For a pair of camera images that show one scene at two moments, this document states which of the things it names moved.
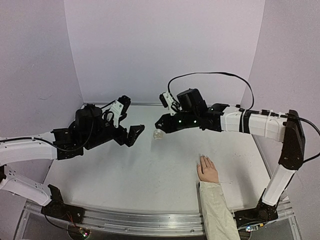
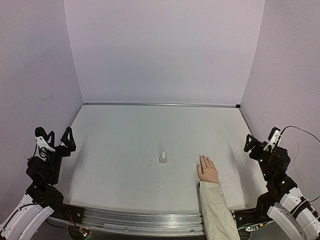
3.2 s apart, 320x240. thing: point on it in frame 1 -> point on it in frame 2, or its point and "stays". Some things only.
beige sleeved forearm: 219,222 stays
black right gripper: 172,122 -> 260,146
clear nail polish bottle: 158,134 -> 163,159
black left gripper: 132,137 -> 71,146
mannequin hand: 207,171 stays
